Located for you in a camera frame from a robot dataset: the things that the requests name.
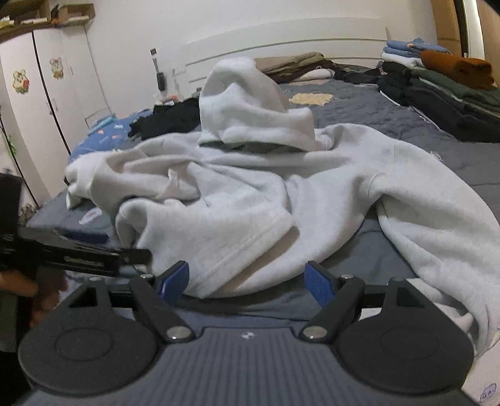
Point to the white folded sweater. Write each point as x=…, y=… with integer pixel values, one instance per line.
x=398, y=59

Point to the white hoodie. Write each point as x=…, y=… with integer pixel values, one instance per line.
x=254, y=187

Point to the rust brown folded sweater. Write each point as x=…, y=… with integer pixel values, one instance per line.
x=457, y=68

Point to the person's left hand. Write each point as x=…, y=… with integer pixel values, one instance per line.
x=19, y=285

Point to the white wardrobe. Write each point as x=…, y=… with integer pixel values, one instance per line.
x=39, y=109

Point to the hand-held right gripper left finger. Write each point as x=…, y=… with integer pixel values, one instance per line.
x=174, y=279

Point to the cartoon animal sticker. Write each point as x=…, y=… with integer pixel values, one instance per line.
x=21, y=81
x=56, y=67

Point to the bedside clutter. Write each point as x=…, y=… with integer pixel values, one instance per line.
x=170, y=98

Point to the grey printed quilt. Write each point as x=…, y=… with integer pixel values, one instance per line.
x=371, y=117

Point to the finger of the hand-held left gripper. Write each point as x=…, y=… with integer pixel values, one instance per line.
x=134, y=256

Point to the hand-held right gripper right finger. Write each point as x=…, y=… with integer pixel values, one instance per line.
x=318, y=281

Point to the stack of dark folded clothes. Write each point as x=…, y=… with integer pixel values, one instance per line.
x=437, y=113

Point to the brown cardboard box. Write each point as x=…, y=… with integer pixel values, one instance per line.
x=23, y=17
x=74, y=11

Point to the blue patterned blanket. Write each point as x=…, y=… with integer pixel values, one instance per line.
x=101, y=136

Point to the black hanging device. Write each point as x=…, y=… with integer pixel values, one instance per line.
x=160, y=80

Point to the white headboard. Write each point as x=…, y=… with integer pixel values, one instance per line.
x=293, y=47

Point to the black clothes pile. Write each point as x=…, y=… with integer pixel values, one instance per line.
x=172, y=117

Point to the black crumpled garments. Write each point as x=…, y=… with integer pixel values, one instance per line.
x=359, y=75

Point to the white crumpled garment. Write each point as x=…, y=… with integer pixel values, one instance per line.
x=316, y=74

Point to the white printed bed sheet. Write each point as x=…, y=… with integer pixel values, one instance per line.
x=484, y=386

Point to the khaki folded clothes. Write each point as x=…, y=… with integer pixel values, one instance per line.
x=289, y=62

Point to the blue folded sweater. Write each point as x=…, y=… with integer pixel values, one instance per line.
x=410, y=46

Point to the dark green folded sweater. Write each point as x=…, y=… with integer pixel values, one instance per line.
x=449, y=88

